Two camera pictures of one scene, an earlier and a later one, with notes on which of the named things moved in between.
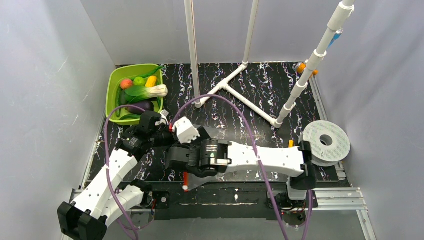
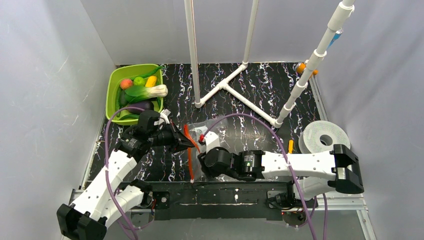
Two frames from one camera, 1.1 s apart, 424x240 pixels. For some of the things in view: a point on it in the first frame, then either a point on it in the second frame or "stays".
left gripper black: x=149 y=122 stays
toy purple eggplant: x=145 y=105 stays
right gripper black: x=175 y=158 → x=203 y=158
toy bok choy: x=138 y=93 stays
